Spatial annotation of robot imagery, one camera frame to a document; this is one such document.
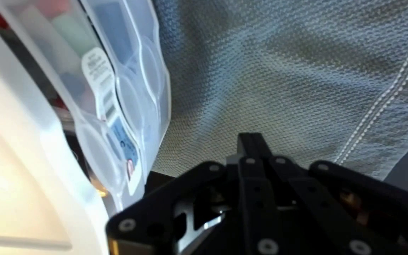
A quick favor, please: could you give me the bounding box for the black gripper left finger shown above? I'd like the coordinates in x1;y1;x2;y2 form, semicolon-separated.
237;134;282;255

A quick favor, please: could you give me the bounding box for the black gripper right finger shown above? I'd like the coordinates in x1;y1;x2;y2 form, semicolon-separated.
271;158;402;255

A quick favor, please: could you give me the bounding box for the white clear drawer organizer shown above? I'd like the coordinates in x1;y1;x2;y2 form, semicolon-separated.
0;0;116;255

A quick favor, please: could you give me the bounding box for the grey blue cloth placemat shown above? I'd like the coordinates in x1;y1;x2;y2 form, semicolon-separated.
153;0;408;179

